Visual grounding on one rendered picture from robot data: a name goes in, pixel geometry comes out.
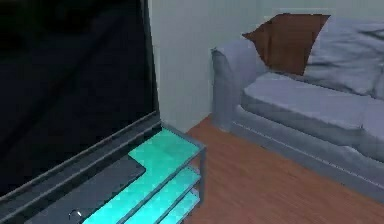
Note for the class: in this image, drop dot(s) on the turquoise glass television stand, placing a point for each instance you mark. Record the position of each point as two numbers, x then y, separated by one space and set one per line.
165 156

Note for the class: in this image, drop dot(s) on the grey sofa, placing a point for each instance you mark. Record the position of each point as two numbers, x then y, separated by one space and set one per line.
300 100

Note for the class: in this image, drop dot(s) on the brown cushion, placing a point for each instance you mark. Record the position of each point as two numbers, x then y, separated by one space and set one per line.
286 43

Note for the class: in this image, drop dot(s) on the black television set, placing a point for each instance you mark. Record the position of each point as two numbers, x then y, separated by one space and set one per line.
73 83

